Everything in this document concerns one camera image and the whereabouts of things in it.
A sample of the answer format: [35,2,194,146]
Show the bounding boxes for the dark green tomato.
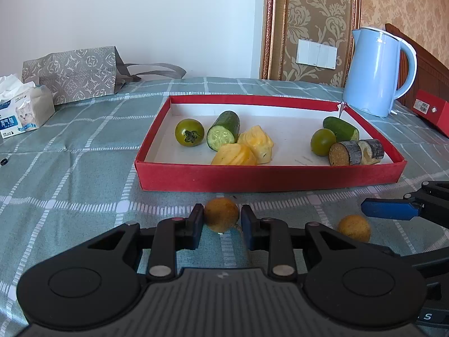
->
[175,118,205,147]

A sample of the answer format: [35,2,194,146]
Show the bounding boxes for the tissue box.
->
[0,74,56,139]

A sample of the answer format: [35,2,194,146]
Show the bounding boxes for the gold wall panel frame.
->
[261,0,362,83]

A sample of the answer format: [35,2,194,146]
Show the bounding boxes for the light green tomato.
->
[310,128,338,156]

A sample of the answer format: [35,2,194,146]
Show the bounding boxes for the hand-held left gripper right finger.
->
[240,204,391,279]

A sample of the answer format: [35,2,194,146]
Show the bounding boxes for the green checked tablecloth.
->
[0,77,449,337]

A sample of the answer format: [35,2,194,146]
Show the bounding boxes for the dark wooden headboard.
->
[385,23,449,108]

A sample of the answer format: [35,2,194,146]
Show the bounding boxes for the small cucumber piece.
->
[323,117,360,143]

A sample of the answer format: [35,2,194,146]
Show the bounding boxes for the grey patterned gift bag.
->
[22,45,186,106]

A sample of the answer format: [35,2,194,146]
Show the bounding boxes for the white wall switch panel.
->
[296,38,338,69]

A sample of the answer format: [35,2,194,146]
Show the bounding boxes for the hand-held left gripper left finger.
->
[88,204,205,282]

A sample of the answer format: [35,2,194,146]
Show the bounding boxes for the small red box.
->
[410,89,449,137]

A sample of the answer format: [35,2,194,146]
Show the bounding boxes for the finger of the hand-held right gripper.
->
[384,246,449,279]
[361,180,449,220]

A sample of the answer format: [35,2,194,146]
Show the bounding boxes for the brown longan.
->
[337,215,372,243]
[203,197,240,233]

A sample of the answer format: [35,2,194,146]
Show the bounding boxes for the sugarcane piece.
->
[329,140,363,167]
[358,138,385,165]

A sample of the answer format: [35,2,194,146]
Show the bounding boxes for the red cardboard box tray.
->
[135,94,407,193]

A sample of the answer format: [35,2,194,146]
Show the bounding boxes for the large cucumber piece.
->
[206,111,241,152]

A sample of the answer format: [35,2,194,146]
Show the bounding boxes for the light blue electric kettle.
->
[342,26,418,118]

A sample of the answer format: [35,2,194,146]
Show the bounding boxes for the peeled pineapple piece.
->
[210,143,258,166]
[237,125,274,164]

